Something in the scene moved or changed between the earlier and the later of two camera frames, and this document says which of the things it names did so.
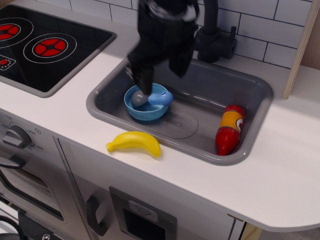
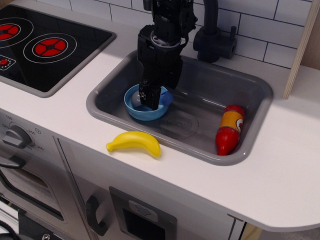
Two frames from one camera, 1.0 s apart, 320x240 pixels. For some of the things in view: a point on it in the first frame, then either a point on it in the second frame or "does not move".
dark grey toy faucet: [210, 43] does not move
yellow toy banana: [135, 139] does not move
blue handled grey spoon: [163, 98] does not move
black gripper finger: [180, 58] to [173, 79]
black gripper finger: [143, 74] to [150, 96]
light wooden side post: [309, 29] does not move
